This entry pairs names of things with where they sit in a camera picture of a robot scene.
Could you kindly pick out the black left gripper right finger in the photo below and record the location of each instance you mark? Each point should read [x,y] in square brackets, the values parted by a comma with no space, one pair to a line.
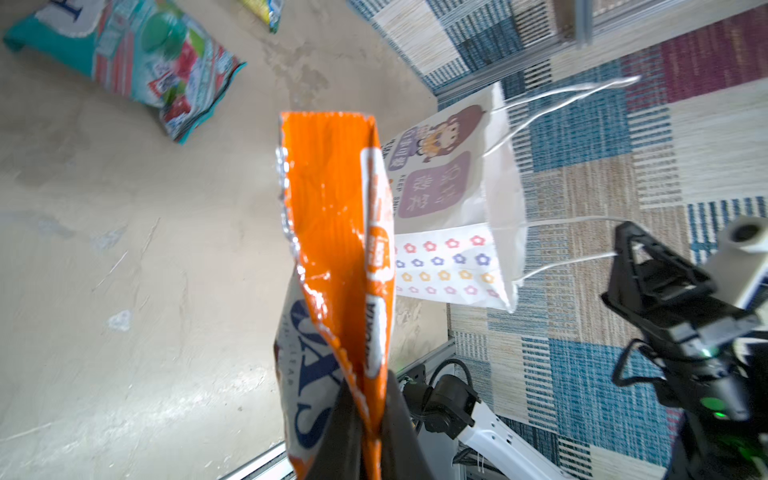
[402,457]

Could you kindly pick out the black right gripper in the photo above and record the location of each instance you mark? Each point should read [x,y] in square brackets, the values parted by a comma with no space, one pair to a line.
[670,300]

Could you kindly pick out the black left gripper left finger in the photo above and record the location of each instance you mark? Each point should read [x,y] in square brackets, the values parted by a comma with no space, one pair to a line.
[340,454]

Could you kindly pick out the orange snack bag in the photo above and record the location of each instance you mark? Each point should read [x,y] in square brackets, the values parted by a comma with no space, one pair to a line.
[338,213]

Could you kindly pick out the white paper bag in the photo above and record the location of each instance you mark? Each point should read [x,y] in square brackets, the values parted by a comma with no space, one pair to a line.
[459,204]

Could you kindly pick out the small green snack bag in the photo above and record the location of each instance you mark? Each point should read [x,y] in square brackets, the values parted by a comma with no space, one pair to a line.
[268,11]

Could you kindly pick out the teal candy bag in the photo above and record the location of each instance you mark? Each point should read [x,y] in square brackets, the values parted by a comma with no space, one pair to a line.
[150,52]

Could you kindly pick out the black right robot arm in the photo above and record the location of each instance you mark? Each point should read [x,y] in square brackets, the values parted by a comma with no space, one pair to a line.
[718,409]

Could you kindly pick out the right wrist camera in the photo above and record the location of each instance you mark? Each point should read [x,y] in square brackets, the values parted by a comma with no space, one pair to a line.
[739,265]

